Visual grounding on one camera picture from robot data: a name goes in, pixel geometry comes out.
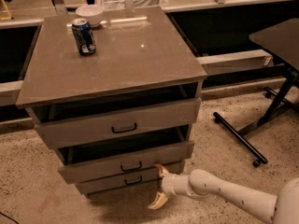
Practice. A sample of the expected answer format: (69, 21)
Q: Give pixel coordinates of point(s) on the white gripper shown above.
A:
(168, 183)

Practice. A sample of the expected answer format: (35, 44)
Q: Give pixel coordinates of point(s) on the grey drawer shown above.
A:
(126, 154)
(84, 130)
(103, 180)

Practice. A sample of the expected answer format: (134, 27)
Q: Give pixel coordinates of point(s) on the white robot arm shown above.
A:
(201, 185)

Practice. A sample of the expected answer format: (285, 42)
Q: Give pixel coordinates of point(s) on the grey bottom drawer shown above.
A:
(103, 180)

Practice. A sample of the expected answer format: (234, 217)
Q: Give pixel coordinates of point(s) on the grey drawer cabinet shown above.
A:
(140, 60)

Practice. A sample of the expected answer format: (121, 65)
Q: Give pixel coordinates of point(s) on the grey top drawer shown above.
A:
(84, 130)

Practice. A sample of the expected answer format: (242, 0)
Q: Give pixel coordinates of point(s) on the blue soda can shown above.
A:
(83, 35)

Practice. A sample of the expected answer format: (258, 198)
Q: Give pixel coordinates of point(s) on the clear plastic bin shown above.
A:
(120, 4)

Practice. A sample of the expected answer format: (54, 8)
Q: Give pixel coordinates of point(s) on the white bowl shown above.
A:
(92, 13)

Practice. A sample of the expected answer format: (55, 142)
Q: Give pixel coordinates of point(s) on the black rolling side table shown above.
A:
(282, 41)

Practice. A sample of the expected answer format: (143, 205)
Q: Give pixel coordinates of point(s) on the yellow wooden object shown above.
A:
(7, 14)

